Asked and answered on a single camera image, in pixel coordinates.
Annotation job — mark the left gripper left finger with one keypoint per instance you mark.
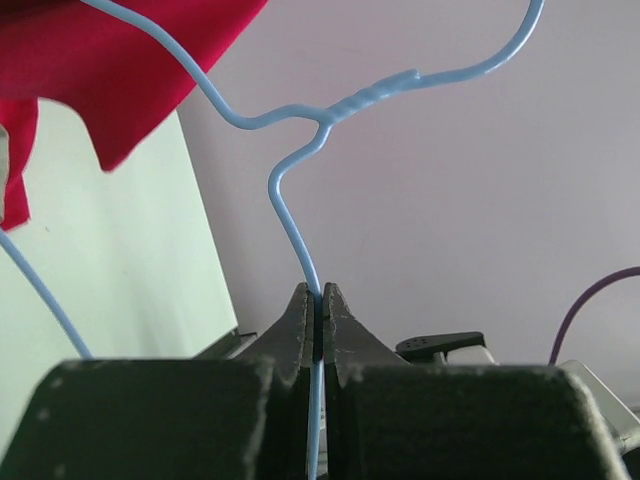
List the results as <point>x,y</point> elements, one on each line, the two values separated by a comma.
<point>200,418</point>

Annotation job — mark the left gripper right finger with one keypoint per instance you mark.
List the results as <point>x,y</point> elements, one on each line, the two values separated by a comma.
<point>389,419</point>

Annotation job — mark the blue wire hanger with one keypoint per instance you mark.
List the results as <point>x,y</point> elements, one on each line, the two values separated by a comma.
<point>326,119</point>

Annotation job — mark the red t shirt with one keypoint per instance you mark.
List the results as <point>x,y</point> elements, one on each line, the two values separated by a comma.
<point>118,79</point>

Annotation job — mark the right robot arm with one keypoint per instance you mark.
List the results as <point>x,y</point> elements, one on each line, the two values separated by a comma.
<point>460,348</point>

